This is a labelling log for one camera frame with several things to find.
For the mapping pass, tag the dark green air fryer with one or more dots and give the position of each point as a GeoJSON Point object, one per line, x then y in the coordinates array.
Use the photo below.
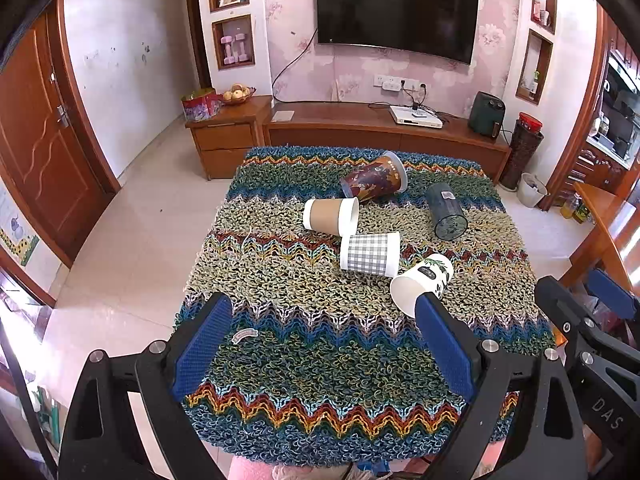
{"type": "Point", "coordinates": [487, 112]}

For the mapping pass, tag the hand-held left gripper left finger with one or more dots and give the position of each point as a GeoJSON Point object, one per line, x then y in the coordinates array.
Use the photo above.
{"type": "Point", "coordinates": [200, 350]}

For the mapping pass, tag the yellow oil bottle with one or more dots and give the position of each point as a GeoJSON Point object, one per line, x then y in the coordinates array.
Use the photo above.
{"type": "Point", "coordinates": [567, 207]}

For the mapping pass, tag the white set-top box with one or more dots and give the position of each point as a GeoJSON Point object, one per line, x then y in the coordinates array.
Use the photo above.
{"type": "Point", "coordinates": [415, 117]}

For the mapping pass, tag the wooden dining table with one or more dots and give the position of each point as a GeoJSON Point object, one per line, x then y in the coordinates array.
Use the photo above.
{"type": "Point", "coordinates": [607, 225]}

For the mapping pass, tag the white paper sheet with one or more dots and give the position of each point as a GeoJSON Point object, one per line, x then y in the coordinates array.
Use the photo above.
{"type": "Point", "coordinates": [283, 115]}

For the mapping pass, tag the colourful woven zigzag rug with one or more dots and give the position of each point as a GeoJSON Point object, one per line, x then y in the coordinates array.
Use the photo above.
{"type": "Point", "coordinates": [300, 350]}

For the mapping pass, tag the white leaf print paper cup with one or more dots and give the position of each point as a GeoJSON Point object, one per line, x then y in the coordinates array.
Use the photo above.
{"type": "Point", "coordinates": [420, 280]}

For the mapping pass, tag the pink dumbbell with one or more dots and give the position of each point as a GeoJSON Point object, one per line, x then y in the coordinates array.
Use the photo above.
{"type": "Point", "coordinates": [227, 50]}
{"type": "Point", "coordinates": [241, 47]}

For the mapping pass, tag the dark wicker basket red lid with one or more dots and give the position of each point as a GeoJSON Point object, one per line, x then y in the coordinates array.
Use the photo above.
{"type": "Point", "coordinates": [520, 155]}

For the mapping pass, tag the red tin box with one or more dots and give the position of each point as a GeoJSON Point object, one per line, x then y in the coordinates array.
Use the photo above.
{"type": "Point", "coordinates": [200, 107]}

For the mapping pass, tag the brown wooden door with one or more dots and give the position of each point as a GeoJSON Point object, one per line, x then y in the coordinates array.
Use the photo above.
{"type": "Point", "coordinates": [35, 150]}

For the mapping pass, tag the fruit bowl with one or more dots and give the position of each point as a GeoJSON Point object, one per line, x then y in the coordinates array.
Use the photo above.
{"type": "Point", "coordinates": [237, 96]}

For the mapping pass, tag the white bucket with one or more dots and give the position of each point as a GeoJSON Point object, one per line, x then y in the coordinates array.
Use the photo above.
{"type": "Point", "coordinates": [531, 192]}

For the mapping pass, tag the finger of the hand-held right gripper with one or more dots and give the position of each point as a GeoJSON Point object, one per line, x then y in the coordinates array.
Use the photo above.
{"type": "Point", "coordinates": [612, 292]}
{"type": "Point", "coordinates": [562, 305]}

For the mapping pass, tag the dark patterned paper cup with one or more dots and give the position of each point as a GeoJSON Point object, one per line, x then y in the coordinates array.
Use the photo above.
{"type": "Point", "coordinates": [372, 180]}

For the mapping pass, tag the small wooden drawer cabinet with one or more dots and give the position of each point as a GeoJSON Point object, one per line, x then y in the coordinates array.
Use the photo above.
{"type": "Point", "coordinates": [225, 140]}

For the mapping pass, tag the long wooden television cabinet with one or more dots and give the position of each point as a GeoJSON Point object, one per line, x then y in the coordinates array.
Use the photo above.
{"type": "Point", "coordinates": [350, 135]}

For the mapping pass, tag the grey checked paper cup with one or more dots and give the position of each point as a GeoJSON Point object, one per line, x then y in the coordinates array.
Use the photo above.
{"type": "Point", "coordinates": [367, 255]}

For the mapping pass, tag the white power strip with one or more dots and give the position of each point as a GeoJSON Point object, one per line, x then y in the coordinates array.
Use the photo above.
{"type": "Point", "coordinates": [391, 87]}

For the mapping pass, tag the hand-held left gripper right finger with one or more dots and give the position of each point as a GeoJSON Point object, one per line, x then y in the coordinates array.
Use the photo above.
{"type": "Point", "coordinates": [445, 350]}

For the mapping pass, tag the dark teal plastic cup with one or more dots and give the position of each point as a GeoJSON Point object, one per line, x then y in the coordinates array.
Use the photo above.
{"type": "Point", "coordinates": [442, 207]}

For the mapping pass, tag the brown sleeve paper cup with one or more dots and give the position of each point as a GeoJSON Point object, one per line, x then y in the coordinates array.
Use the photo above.
{"type": "Point", "coordinates": [325, 215]}

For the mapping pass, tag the dark green bottle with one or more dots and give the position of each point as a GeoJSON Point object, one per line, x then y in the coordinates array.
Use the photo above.
{"type": "Point", "coordinates": [580, 212]}

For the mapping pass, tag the pink cloth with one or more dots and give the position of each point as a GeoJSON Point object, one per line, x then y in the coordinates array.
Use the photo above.
{"type": "Point", "coordinates": [250, 471]}

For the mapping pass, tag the wall poster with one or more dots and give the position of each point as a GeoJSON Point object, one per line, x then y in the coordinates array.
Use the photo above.
{"type": "Point", "coordinates": [15, 235]}

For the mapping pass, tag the black flat screen television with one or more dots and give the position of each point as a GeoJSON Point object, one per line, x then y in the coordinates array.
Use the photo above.
{"type": "Point", "coordinates": [395, 7]}

